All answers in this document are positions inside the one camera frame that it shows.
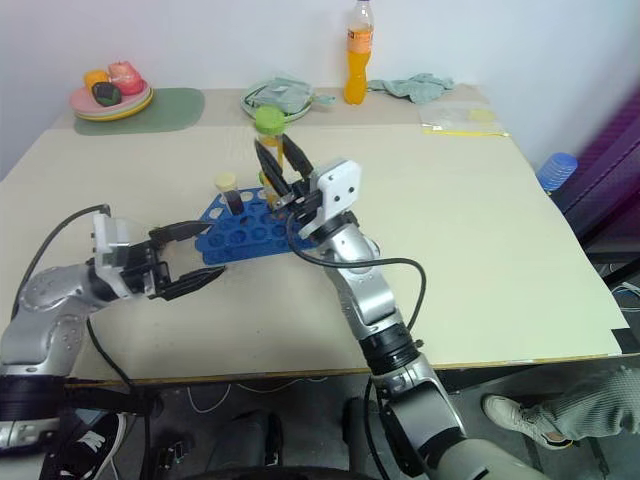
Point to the grey trouser leg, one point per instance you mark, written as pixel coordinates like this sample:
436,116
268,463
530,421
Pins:
595,400

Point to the orange toy food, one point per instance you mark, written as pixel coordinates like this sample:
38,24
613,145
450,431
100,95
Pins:
95,77

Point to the green cloth with label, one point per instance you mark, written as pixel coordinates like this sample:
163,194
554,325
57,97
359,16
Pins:
280,92

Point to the black sneaker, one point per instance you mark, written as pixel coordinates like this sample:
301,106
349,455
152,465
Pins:
92,445

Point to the light green plate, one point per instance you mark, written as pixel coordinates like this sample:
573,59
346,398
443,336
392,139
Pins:
250,111

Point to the blue test tube rack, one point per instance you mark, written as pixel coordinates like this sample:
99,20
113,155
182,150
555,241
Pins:
240,240

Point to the blue bottle cap object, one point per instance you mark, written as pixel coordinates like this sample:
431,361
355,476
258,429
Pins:
557,170

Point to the green placemat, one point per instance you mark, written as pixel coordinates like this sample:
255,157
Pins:
175,107

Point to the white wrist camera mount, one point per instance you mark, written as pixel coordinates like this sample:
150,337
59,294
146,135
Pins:
112,240
340,187

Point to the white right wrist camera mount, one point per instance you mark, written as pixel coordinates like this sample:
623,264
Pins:
340,187

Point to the yellow-capped dark red test tube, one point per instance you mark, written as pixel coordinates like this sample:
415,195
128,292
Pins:
227,181

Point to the green-capped yellow test tube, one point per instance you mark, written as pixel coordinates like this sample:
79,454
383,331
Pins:
270,120

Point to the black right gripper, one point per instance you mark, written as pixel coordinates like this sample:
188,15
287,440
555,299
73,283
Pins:
302,200

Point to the purple object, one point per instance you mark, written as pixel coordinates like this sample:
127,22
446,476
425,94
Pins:
615,165

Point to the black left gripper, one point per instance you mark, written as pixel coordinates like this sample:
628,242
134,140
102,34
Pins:
145,270

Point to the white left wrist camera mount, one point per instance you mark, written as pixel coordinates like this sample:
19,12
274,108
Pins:
112,240

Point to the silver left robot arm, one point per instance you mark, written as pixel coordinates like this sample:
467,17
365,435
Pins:
45,320

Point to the stack of coloured plates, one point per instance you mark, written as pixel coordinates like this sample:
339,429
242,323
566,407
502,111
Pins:
135,111

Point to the white sneaker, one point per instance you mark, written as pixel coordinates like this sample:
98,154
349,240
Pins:
520,417

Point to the orange soda bottle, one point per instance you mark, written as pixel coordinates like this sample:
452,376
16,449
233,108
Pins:
358,75

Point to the crumpled green cloth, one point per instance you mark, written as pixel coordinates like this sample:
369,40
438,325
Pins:
415,86

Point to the pink plate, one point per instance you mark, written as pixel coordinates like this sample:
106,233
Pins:
82,102

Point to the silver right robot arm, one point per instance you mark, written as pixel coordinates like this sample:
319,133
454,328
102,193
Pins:
370,295

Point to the black and green toy food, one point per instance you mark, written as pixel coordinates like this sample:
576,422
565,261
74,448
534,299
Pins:
106,94

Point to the pink toy food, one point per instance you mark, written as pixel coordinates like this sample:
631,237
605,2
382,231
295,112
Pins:
126,77

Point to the clear zip bag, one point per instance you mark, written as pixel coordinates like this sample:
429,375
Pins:
455,117

